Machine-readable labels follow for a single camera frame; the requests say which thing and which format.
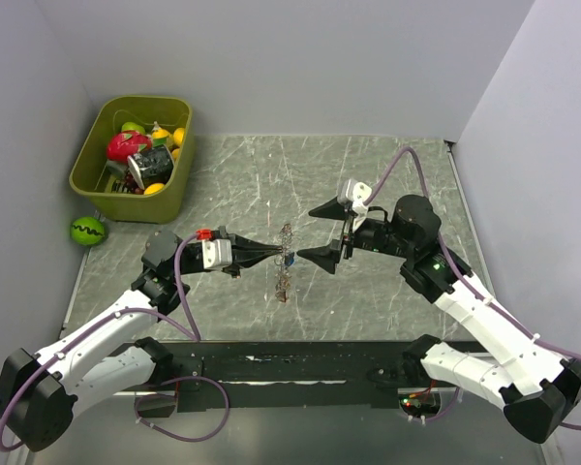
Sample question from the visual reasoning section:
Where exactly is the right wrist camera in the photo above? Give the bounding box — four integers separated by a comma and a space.
337, 178, 372, 215

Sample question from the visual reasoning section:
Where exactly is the green watermelon ball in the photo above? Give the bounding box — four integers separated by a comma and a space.
70, 216, 106, 246

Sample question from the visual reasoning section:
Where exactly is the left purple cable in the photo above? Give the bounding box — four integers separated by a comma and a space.
0, 231, 231, 452

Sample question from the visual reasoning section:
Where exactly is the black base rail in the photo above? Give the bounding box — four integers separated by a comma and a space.
135, 341, 448, 413

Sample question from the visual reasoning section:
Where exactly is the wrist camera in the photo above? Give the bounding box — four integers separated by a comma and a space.
197, 227, 233, 270
337, 178, 372, 215

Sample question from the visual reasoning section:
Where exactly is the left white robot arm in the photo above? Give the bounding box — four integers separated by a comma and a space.
0, 228, 283, 452

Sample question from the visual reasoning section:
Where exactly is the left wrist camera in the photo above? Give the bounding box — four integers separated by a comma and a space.
197, 227, 233, 270

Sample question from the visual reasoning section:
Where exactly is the yellow lemon toy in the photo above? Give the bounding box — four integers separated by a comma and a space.
172, 128, 186, 147

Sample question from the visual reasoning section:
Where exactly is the olive green plastic bin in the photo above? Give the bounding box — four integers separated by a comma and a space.
69, 95, 195, 224

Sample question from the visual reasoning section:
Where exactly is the black cup in bin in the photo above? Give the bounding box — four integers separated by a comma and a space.
127, 145, 174, 188

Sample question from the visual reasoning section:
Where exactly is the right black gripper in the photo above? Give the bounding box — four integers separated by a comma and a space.
296, 194, 414, 273

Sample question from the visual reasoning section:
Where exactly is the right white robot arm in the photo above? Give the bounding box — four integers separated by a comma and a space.
297, 195, 581, 444

